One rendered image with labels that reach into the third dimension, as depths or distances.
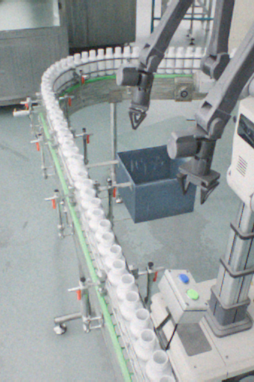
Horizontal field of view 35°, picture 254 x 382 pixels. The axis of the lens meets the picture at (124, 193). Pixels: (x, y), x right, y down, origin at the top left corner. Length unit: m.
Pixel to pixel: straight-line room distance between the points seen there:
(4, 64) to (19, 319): 2.79
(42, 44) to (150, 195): 2.91
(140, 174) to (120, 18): 4.69
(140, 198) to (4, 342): 1.15
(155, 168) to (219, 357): 0.97
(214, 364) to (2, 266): 1.51
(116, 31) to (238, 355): 5.41
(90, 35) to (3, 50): 2.36
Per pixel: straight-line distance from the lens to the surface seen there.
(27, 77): 4.56
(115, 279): 1.15
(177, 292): 1.14
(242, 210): 1.70
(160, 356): 1.00
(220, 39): 1.52
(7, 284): 2.73
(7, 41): 4.44
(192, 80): 2.81
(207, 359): 2.06
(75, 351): 2.36
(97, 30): 6.57
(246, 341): 2.16
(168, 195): 1.89
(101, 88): 2.85
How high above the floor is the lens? 1.99
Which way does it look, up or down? 37 degrees down
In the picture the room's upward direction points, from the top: straight up
